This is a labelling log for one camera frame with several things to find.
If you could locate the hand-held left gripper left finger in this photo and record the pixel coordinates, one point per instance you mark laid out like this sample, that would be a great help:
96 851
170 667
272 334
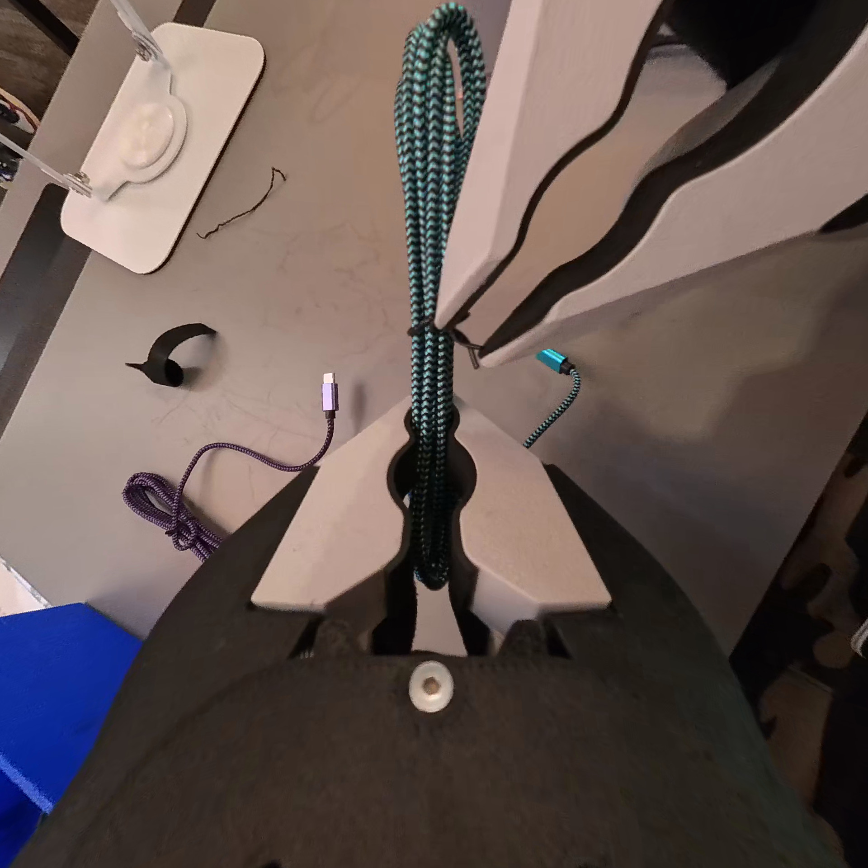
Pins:
325 542

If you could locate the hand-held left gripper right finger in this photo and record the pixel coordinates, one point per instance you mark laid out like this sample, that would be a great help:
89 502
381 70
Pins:
536 542

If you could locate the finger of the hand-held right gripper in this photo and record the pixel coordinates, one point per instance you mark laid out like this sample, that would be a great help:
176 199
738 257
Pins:
746 190
542 102

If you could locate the black twist tie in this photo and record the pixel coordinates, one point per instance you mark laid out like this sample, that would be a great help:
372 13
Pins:
471 352

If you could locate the person's camouflage trousers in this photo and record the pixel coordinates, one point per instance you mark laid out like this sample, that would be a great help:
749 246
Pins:
814 542

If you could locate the white printed paper sheet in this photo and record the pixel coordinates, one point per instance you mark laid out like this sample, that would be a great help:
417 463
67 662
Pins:
17 586

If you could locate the plain blue plastic bin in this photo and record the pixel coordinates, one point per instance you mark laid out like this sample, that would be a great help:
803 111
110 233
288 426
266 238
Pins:
54 712

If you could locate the black thread scrap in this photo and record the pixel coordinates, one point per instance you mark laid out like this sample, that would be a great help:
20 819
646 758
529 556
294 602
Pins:
237 217

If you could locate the white stand with clear arms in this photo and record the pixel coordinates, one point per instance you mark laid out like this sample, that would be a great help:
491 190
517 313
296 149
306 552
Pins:
203 102

